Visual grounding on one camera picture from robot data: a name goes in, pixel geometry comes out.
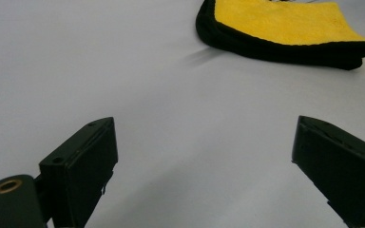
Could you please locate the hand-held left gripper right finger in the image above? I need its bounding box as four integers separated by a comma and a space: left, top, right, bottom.
291, 115, 365, 228

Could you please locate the yellow and black cloth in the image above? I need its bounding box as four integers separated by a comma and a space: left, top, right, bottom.
195, 0, 365, 71

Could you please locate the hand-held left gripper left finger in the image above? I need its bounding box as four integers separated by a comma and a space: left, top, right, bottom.
38, 116, 119, 228

